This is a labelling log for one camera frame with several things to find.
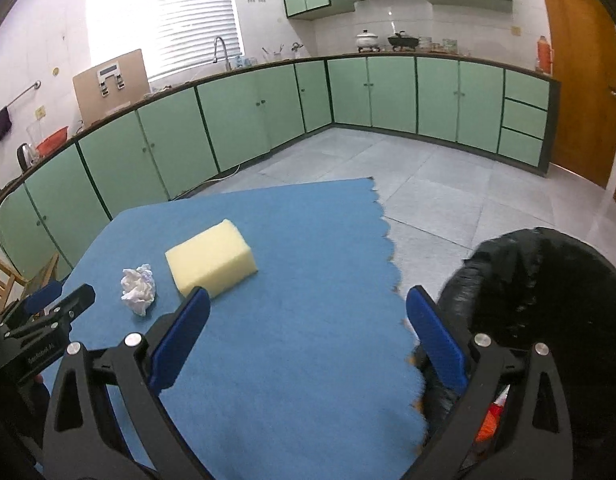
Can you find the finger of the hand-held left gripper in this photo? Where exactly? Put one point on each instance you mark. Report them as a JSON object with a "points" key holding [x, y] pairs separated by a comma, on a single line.
{"points": [[63, 305], [43, 296]]}

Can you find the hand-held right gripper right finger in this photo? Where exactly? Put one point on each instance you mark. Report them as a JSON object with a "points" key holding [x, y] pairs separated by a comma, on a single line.
{"points": [[437, 345]]}

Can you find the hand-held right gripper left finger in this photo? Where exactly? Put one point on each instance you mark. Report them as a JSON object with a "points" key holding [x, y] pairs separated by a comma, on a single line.
{"points": [[183, 345]]}

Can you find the white tissue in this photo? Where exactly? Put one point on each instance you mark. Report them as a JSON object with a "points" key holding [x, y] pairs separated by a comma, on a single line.
{"points": [[138, 290]]}

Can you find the black bag trash bin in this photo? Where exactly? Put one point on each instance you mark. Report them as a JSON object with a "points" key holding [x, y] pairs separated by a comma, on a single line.
{"points": [[527, 285]]}

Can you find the wooden chair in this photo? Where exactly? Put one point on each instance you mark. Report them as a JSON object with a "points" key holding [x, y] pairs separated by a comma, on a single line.
{"points": [[3, 280]]}

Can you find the yellow sponge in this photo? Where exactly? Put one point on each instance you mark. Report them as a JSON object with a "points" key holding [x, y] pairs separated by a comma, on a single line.
{"points": [[213, 255]]}

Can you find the blue table cloth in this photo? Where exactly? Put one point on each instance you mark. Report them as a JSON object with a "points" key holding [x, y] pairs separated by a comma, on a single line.
{"points": [[288, 335]]}

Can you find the electric kettle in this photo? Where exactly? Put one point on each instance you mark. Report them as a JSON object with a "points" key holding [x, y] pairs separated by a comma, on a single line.
{"points": [[27, 157]]}

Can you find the red basin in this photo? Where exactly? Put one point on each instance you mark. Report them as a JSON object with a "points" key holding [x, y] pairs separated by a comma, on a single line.
{"points": [[53, 142]]}

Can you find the dark hanging towel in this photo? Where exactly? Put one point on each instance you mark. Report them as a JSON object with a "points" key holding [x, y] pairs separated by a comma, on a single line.
{"points": [[0, 125]]}

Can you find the cardboard box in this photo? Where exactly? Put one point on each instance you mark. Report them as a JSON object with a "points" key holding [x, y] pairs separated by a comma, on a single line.
{"points": [[110, 90]]}

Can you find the green kitchen cabinet run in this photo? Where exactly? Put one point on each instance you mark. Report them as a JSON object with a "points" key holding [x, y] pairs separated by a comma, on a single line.
{"points": [[387, 95]]}

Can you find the metal faucet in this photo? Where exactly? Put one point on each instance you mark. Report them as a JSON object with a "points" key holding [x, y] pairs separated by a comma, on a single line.
{"points": [[220, 52]]}

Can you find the row of jars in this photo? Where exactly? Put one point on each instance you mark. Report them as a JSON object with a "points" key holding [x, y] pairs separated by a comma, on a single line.
{"points": [[437, 46]]}

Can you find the window blinds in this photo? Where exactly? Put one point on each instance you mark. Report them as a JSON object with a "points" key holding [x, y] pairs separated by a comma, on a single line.
{"points": [[163, 15]]}

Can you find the black wok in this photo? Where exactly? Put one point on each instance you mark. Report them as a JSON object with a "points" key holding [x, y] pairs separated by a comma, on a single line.
{"points": [[402, 41]]}

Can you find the orange thermos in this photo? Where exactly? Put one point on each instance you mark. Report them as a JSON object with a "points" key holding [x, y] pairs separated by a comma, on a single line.
{"points": [[542, 55]]}

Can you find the wooden door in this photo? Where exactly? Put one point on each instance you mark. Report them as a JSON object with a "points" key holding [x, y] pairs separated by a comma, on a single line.
{"points": [[577, 70]]}

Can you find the white cooking pot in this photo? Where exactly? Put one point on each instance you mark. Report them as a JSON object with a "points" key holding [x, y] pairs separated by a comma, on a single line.
{"points": [[367, 41]]}

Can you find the small metal kettle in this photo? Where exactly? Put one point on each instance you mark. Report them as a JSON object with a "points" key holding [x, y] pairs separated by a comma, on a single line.
{"points": [[297, 50]]}

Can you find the metal towel rail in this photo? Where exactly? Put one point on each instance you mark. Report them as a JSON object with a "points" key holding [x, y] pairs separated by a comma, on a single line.
{"points": [[23, 92]]}

